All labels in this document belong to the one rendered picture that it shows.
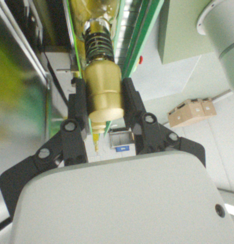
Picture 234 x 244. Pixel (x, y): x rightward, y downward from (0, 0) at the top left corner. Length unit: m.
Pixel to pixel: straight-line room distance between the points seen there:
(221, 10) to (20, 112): 0.57
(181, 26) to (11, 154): 0.58
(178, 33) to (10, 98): 0.54
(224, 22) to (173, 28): 0.14
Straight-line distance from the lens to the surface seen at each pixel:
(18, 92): 0.25
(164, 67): 0.86
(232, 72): 0.45
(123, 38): 0.46
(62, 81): 0.61
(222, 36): 0.50
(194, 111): 3.88
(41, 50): 0.48
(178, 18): 0.54
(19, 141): 0.23
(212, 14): 0.55
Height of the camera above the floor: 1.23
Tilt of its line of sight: 16 degrees down
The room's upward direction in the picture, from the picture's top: 172 degrees clockwise
